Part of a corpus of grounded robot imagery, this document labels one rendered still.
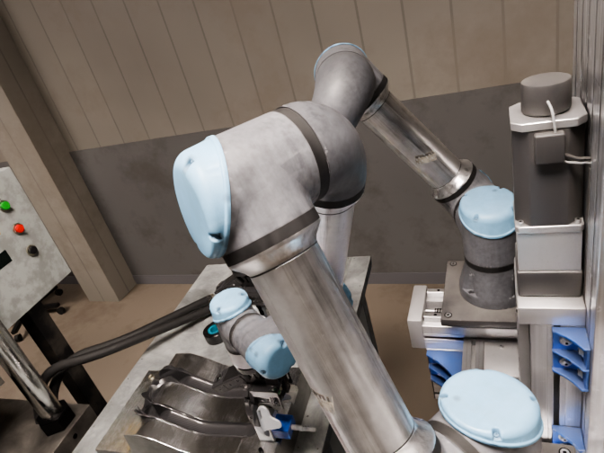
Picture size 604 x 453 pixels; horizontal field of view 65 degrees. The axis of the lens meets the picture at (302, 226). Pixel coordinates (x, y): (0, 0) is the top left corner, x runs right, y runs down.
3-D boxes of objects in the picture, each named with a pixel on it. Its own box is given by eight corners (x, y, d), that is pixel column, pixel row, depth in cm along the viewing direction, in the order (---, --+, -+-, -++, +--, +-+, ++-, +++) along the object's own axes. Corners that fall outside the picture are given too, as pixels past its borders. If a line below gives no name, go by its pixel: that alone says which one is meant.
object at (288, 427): (321, 427, 105) (315, 411, 103) (315, 447, 101) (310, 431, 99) (267, 421, 110) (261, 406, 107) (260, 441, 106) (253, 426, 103)
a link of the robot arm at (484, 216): (472, 273, 98) (466, 217, 92) (455, 240, 110) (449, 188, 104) (531, 262, 97) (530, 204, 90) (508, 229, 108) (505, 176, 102)
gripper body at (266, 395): (283, 413, 95) (268, 372, 89) (245, 410, 98) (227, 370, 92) (294, 383, 102) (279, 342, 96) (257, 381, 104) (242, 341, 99)
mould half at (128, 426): (311, 391, 126) (298, 354, 119) (282, 485, 105) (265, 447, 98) (156, 384, 143) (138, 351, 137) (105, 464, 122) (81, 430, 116)
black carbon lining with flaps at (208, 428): (276, 390, 120) (266, 364, 115) (254, 448, 107) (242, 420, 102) (163, 385, 132) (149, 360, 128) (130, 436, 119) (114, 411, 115)
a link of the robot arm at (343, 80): (394, 80, 81) (281, 288, 103) (386, 67, 90) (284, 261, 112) (333, 50, 79) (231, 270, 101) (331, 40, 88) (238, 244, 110)
